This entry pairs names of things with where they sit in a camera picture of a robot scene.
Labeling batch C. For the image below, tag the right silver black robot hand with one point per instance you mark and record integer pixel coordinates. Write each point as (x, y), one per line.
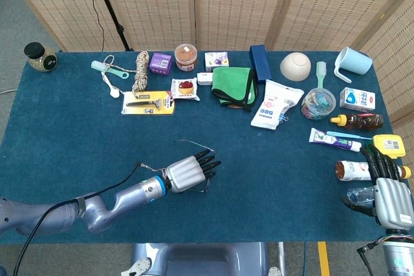
(393, 203)

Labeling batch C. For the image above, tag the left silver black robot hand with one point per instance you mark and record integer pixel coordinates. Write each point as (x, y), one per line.
(186, 174)

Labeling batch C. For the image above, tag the thin wire eyeglasses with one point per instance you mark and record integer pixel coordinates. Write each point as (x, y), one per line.
(207, 186)

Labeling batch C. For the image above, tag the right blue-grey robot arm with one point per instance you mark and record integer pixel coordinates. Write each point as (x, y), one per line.
(399, 260)

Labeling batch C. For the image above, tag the clear plastic water bottle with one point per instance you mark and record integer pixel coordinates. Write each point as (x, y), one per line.
(360, 196)

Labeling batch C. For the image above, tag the white drink bottle yellow cap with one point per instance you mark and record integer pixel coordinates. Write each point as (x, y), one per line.
(351, 171)

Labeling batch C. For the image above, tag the razor in yellow blister pack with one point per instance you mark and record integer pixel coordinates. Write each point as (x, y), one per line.
(147, 104)

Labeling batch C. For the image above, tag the woven brown coaster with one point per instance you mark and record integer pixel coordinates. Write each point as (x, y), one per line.
(234, 106)

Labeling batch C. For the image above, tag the snack packet with red tart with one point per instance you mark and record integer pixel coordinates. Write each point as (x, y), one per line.
(185, 90)

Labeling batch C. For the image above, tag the light blue toothbrush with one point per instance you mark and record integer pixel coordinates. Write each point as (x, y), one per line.
(343, 135)

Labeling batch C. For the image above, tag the blue-grey robot torso base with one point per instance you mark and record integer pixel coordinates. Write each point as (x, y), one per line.
(200, 260)

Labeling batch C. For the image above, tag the amber bottle with yellow cap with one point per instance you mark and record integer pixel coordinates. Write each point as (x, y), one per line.
(362, 121)

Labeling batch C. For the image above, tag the yellow floor tape strip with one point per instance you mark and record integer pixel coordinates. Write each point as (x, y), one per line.
(323, 260)

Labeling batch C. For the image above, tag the white purple toothpaste tube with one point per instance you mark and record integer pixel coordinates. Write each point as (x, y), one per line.
(326, 140)

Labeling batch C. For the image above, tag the small white red box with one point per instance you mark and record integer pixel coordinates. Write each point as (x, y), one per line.
(204, 79)

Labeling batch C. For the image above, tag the green cloth with black trim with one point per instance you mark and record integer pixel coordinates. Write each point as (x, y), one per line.
(231, 85)

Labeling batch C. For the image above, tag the blue felt table cover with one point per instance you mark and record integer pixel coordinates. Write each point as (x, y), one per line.
(97, 127)

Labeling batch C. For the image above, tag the white plastic spoon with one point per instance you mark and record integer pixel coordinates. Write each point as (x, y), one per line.
(114, 93)

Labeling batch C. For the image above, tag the white wipes packet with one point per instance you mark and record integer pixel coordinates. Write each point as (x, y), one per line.
(271, 108)

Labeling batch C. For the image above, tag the white blue milk carton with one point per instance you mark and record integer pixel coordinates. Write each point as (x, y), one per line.
(357, 99)

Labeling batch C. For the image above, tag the loose blue binder clip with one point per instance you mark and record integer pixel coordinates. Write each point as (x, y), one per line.
(283, 117)

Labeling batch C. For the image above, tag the small purple box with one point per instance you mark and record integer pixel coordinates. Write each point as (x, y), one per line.
(160, 64)

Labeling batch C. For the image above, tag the clear snack jar orange lid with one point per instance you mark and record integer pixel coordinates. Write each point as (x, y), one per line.
(186, 57)

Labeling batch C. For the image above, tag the white box with plum print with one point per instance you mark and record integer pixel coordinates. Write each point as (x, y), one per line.
(216, 61)

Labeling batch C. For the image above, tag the clear tub of binder clips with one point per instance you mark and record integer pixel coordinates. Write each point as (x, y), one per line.
(318, 104)

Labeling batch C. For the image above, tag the grey metal table leg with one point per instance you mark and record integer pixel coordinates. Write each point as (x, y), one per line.
(282, 258)

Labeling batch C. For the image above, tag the long navy blue box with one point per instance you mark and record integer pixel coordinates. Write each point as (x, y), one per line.
(260, 62)

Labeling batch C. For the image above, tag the light blue mug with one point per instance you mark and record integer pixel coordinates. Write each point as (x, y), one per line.
(354, 61)

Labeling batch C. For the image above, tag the mint brush with white bristles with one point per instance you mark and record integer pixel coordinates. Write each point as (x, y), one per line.
(321, 72)

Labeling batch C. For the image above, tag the upturned beige bowl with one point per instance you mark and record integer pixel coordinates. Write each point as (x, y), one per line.
(295, 67)

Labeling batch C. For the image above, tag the bamboo folding screen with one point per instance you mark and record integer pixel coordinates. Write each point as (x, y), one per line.
(155, 7)

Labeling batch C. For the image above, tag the glass jar with black lid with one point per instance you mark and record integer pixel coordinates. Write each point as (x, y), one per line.
(40, 61)

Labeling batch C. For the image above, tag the black tripod pole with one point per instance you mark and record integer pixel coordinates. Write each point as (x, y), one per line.
(108, 6)

